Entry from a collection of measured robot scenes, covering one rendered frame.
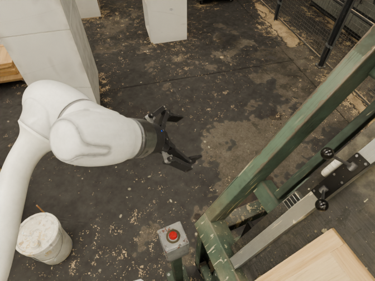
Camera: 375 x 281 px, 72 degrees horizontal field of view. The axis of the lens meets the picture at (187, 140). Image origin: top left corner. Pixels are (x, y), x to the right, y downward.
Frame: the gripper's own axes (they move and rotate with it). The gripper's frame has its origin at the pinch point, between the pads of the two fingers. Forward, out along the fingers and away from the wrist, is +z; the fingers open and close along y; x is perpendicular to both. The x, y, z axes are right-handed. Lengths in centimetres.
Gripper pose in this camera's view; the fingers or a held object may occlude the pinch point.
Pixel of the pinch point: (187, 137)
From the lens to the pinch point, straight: 78.1
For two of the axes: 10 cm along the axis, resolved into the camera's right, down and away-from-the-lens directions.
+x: 7.6, -4.7, -4.5
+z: 5.0, -0.1, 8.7
